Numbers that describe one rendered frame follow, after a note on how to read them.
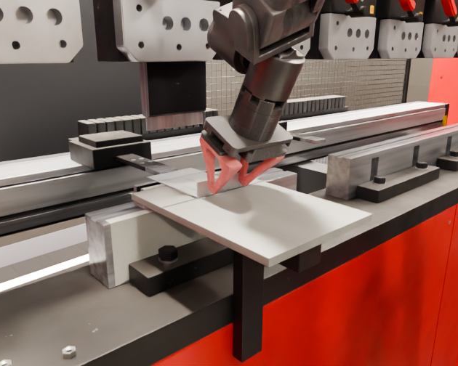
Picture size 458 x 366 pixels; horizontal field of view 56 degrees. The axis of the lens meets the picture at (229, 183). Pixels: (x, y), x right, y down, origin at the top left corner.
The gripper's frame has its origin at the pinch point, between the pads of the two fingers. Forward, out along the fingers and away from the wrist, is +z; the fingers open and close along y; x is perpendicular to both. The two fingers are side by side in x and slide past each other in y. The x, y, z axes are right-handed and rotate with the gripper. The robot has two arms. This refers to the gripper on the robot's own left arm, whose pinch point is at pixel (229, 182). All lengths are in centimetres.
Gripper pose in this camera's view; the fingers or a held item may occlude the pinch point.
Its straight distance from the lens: 59.0
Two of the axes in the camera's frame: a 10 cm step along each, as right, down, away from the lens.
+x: 5.8, 6.3, -5.2
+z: -3.0, 7.5, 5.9
